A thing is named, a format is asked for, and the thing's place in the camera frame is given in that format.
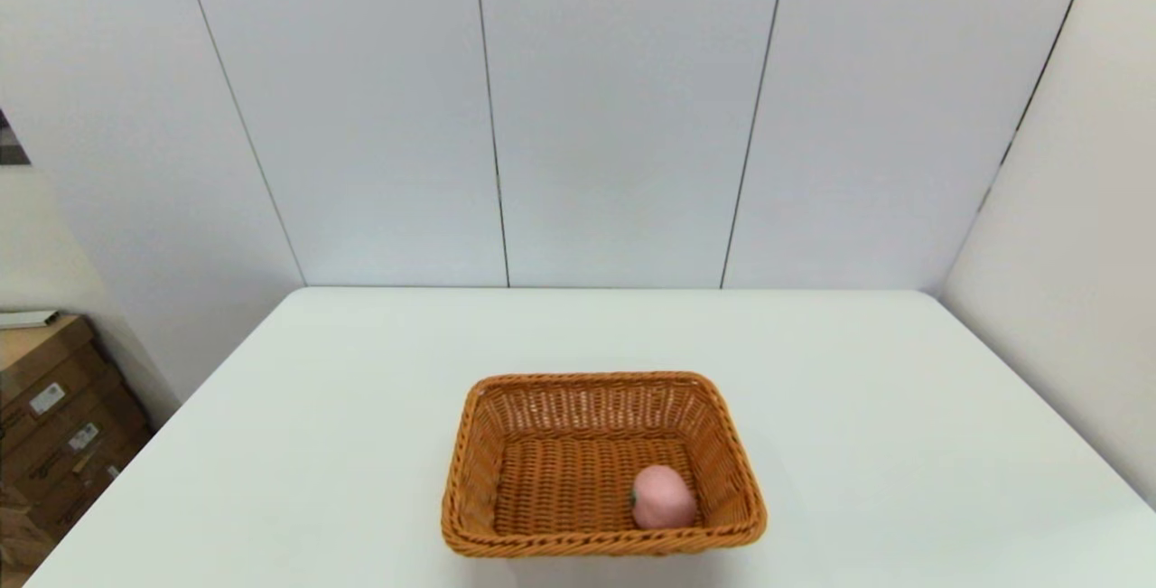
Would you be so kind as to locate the orange wicker rectangular basket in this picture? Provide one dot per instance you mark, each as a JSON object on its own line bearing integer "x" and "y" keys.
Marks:
{"x": 560, "y": 480}

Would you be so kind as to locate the pink peach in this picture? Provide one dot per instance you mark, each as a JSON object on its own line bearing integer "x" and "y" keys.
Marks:
{"x": 664, "y": 499}

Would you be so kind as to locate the brown cardboard box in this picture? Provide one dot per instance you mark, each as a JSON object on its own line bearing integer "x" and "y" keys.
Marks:
{"x": 77, "y": 389}
{"x": 36, "y": 349}
{"x": 113, "y": 434}
{"x": 86, "y": 493}

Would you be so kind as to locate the flat white item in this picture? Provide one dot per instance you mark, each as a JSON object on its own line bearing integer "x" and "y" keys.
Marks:
{"x": 25, "y": 319}

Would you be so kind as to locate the dark wall picture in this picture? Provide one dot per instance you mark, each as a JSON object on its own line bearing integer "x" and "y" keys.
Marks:
{"x": 9, "y": 144}

